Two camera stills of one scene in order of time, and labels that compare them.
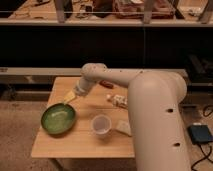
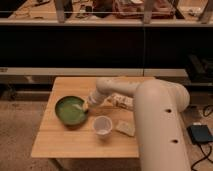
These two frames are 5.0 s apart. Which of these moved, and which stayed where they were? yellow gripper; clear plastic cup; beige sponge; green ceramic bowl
Moved: green ceramic bowl; yellow gripper
Stayed: clear plastic cup; beige sponge
